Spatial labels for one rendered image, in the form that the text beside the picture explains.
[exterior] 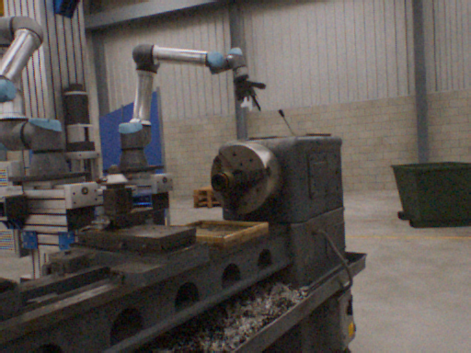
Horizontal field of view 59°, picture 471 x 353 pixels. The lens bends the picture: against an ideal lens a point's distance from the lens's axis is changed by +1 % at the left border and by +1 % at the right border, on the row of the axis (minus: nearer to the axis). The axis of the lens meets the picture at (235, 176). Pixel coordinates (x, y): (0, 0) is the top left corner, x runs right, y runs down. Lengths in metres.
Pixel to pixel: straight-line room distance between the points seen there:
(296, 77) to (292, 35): 1.18
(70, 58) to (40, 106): 0.28
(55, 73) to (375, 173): 10.22
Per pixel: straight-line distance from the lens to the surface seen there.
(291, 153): 1.84
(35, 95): 2.14
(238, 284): 1.58
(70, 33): 2.24
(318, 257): 2.07
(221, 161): 1.81
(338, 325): 2.23
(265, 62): 12.38
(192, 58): 2.15
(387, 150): 11.62
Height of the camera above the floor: 1.19
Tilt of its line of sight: 3 degrees down
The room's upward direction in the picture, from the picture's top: 4 degrees counter-clockwise
